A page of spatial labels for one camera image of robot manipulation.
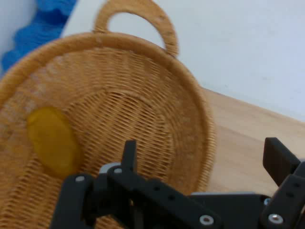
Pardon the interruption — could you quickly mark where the yellow potato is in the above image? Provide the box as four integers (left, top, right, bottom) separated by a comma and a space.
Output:
26, 106, 81, 178

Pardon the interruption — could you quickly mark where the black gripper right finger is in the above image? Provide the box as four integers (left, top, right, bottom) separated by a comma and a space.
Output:
261, 137, 305, 229

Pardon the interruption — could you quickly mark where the woven wicker basket with handle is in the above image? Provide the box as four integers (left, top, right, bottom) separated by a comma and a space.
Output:
0, 0, 218, 229

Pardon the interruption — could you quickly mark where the blue ribbed plastic container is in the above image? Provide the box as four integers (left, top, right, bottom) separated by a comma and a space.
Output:
0, 0, 79, 75

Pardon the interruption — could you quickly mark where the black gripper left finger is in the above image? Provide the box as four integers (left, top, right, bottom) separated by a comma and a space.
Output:
49, 140, 224, 229

